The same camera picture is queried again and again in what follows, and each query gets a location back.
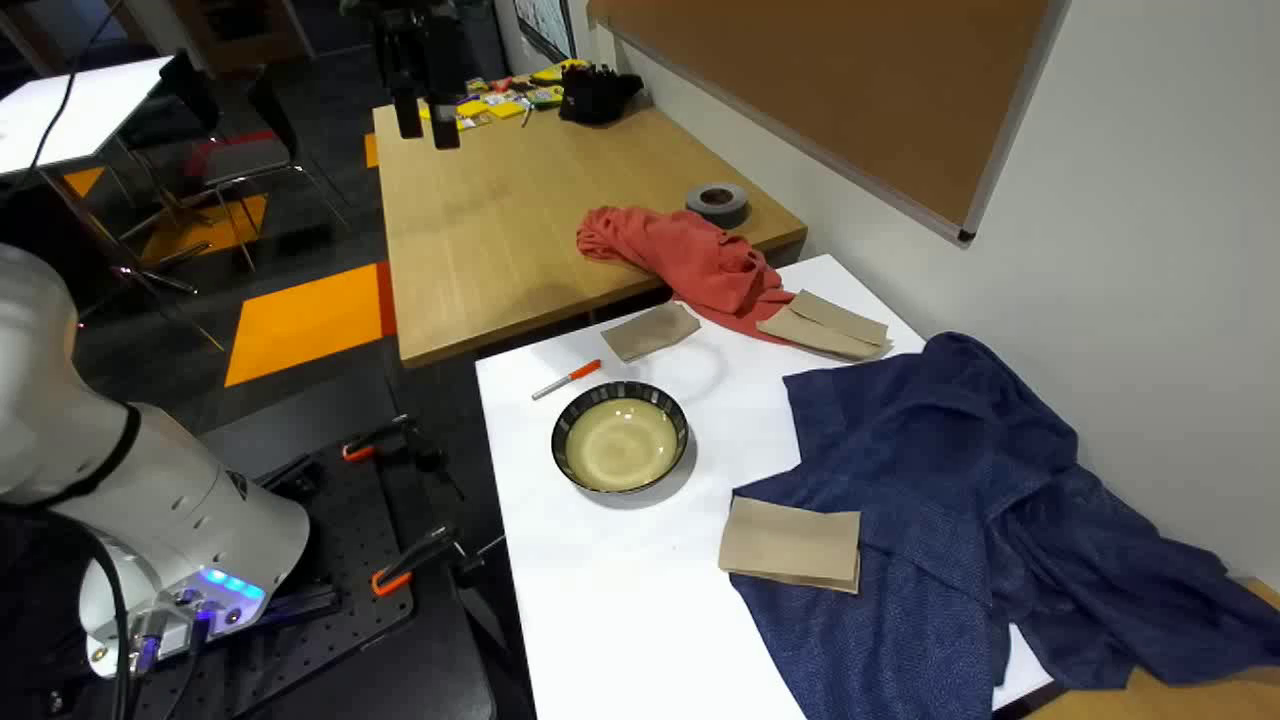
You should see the dark rimmed cream bowl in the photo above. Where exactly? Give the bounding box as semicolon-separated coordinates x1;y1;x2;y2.
549;377;696;499

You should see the tan paper piece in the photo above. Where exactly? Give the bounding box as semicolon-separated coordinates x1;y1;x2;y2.
595;301;702;369

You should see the red cloth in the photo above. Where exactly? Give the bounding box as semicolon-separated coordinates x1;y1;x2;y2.
572;205;798;339

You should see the grey tape roll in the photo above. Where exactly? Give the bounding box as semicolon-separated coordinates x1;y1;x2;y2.
684;181;752;233

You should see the wooden table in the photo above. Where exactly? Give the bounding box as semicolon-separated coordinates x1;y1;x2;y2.
369;93;811;372

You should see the folded tan napkin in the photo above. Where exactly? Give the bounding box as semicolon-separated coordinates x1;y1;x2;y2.
716;492;867;601

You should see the black glove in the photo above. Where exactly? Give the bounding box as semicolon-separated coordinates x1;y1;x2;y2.
557;58;648;130

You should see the yellow box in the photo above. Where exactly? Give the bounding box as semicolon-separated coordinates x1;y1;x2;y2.
453;93;526;130

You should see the cork bulletin board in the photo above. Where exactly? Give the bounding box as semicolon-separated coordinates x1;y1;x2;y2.
583;0;1073;245

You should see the black stand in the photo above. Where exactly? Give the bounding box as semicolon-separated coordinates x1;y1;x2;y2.
373;0;471;151

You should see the blue cloth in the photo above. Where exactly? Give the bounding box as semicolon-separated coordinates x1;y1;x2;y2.
726;327;1280;720

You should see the white board on stand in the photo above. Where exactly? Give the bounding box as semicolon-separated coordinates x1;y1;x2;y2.
0;51;177;183

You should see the orange handled black clamp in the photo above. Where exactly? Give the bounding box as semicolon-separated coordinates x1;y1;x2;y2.
369;519;471;605
336;410;442;470

